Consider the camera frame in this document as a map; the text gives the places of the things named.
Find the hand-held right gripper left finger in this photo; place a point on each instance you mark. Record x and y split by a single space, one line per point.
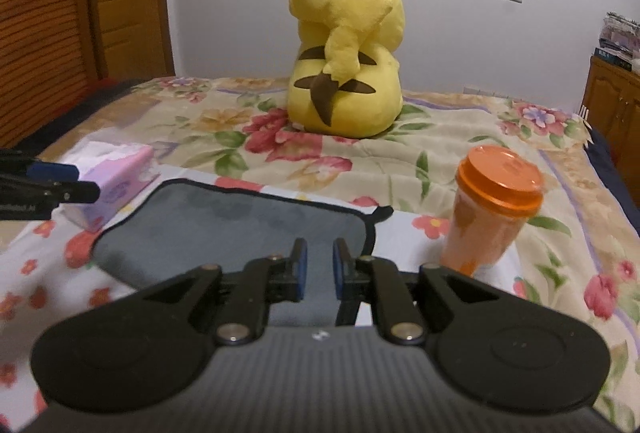
300 269

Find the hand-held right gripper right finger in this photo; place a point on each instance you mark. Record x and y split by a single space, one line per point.
340 269

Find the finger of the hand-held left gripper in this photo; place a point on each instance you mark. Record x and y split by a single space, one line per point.
50 171
75 192

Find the grey towel with black trim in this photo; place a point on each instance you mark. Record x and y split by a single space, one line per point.
225 223

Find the pink tissue pack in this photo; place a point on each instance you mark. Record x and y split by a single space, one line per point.
117 185

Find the white floral bed sheet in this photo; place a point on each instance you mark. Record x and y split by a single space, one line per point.
50 263

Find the wooden wardrobe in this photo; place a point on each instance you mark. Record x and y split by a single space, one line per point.
65 13

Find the orange cup with lid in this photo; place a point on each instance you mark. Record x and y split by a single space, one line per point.
492 208

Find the beige floral quilt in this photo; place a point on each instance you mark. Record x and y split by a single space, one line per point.
440 138

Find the yellow plush toy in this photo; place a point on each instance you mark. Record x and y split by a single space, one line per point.
345 28

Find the dark blue bedding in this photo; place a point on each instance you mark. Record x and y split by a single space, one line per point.
612 168

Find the wooden cabinet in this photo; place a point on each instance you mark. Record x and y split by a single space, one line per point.
612 98

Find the stack of books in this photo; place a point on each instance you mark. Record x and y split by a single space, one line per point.
620 35

